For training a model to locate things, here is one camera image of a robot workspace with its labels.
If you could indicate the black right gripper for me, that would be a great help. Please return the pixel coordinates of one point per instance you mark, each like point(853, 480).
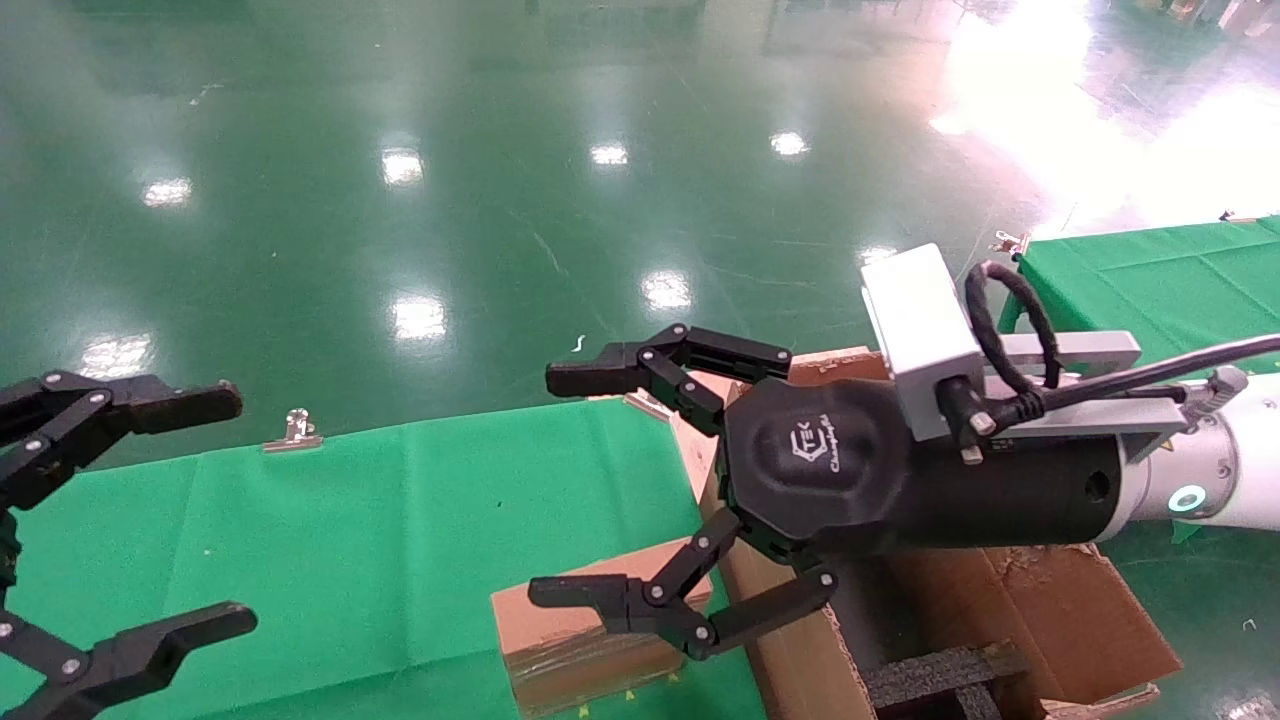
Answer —
point(830, 470)

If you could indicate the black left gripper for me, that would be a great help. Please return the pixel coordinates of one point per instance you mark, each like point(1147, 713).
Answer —
point(6, 550)

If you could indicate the small brown cardboard box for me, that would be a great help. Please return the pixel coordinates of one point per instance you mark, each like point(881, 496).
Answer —
point(570, 650)

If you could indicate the large open cardboard carton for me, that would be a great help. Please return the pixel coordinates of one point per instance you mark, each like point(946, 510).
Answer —
point(1060, 610)

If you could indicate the large green tablecloth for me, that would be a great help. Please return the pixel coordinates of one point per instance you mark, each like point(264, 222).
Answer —
point(350, 550)

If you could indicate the black foam insert strip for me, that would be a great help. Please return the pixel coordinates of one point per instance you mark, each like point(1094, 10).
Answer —
point(930, 680)

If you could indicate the green tablecloth with hanging corner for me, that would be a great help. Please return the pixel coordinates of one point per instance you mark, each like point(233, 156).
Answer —
point(1150, 280)

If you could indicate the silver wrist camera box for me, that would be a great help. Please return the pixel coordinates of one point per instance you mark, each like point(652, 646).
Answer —
point(920, 330)

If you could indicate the silver camera mounting bracket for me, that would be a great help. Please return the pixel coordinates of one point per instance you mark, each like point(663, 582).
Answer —
point(1080, 350)

